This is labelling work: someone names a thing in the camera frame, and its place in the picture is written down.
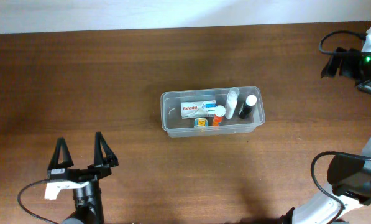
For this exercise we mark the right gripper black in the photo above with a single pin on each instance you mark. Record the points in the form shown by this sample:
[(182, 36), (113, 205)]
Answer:
[(349, 56)]

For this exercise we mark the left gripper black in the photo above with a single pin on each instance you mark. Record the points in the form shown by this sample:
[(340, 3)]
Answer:
[(100, 167)]

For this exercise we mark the black bottle white cap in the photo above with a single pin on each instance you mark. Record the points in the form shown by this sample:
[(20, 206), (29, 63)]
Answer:
[(247, 106)]

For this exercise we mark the gold lid small jar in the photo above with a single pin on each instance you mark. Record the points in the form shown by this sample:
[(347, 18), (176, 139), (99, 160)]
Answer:
[(201, 123)]

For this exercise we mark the white spray bottle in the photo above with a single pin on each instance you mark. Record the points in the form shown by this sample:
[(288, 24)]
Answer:
[(231, 102)]

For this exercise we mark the white Panadol box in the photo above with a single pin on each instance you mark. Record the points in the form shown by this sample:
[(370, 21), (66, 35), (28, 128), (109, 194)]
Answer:
[(198, 109)]

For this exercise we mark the orange effervescent tablet tube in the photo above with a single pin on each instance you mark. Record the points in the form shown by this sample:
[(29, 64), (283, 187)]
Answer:
[(219, 113)]

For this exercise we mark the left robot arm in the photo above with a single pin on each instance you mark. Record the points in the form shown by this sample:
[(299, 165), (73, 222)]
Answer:
[(88, 203)]

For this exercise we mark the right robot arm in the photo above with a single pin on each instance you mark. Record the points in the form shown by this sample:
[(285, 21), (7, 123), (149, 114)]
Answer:
[(348, 188)]

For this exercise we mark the clear plastic container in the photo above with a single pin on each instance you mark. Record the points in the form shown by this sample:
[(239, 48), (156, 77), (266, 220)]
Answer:
[(176, 126)]

